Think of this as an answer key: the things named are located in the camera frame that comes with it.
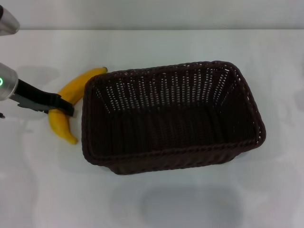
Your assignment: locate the yellow banana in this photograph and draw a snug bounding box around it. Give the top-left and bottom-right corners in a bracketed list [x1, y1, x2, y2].
[48, 66, 108, 145]

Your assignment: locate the dark brown woven basket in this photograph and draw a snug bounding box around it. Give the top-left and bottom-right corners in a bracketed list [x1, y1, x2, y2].
[81, 60, 267, 176]

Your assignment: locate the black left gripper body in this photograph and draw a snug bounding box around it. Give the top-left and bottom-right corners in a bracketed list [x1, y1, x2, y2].
[14, 79, 60, 112]

